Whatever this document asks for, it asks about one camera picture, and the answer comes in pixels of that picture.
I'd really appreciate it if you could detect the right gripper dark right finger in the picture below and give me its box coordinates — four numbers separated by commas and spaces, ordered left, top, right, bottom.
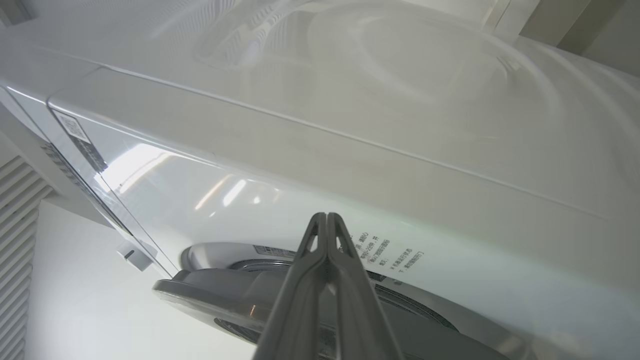
327, 212, 405, 360

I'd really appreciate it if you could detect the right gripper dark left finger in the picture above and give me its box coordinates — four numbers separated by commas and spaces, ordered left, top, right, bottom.
252, 212, 329, 360

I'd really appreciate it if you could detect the dark round washing machine door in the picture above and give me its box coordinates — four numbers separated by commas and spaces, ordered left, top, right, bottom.
152, 242, 511, 360

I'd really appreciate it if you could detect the white front-loading washing machine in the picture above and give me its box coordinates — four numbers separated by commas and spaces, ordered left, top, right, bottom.
0, 0, 640, 360

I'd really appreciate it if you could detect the small white plastic latch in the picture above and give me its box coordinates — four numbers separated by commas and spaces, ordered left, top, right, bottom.
117, 241, 154, 272

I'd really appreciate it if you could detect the white barcode sticker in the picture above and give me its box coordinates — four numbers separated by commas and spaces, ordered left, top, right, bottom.
54, 111, 92, 146

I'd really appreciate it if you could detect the white louvred panel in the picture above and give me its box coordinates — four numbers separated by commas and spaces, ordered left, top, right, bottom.
0, 155, 54, 360

